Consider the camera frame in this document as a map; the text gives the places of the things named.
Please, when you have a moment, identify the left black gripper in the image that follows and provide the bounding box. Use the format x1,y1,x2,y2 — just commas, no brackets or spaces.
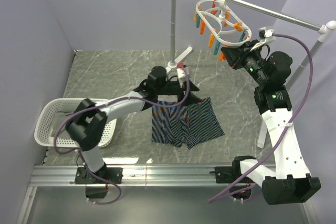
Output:
157,79,202,106

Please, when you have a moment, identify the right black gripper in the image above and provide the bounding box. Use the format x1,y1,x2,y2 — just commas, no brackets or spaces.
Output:
220,39,268,86

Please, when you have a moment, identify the white oval clip hanger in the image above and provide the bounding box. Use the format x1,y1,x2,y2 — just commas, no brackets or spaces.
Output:
194,0,252,61

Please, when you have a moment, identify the navy striped underwear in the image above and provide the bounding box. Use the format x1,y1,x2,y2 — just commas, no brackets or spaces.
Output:
151,97,225,150

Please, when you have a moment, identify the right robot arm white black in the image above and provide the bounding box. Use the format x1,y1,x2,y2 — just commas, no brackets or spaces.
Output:
210,40,321,205

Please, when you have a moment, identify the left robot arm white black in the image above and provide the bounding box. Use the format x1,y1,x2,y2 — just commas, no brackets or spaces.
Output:
65,65,200,184

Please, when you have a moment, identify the white metal drying rack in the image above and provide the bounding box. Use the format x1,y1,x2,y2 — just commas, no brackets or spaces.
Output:
165,0,336,149

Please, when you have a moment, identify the white perforated laundry basket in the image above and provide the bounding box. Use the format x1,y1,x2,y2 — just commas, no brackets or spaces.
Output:
34,98,117,148

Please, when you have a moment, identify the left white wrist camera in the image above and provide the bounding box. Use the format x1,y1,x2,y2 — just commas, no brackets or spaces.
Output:
176,62,190,82

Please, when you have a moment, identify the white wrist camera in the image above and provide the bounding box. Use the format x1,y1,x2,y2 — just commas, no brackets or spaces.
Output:
176,62,190,82
251,27,276,51

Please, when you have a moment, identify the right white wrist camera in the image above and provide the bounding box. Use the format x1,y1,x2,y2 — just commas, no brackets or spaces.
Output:
251,27,276,51

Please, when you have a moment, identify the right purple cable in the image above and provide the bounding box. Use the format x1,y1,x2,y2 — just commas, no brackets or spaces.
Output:
208,33,314,204

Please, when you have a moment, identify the aluminium mounting rail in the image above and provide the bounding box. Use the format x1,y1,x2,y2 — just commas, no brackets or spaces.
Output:
28,163,279,188

